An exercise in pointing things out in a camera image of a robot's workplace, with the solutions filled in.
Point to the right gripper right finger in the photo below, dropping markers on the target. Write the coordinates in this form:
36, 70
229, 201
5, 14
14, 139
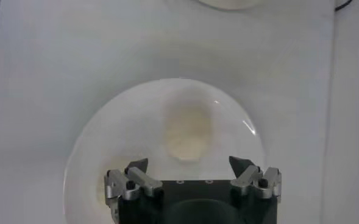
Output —
246, 179

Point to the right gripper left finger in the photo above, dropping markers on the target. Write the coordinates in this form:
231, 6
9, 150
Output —
142, 179

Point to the white steamed baozi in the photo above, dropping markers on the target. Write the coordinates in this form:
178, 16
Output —
186, 134

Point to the white round plate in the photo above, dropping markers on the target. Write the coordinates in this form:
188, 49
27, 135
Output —
130, 121

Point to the cream electric cooker pot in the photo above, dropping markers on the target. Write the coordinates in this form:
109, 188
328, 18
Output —
228, 3

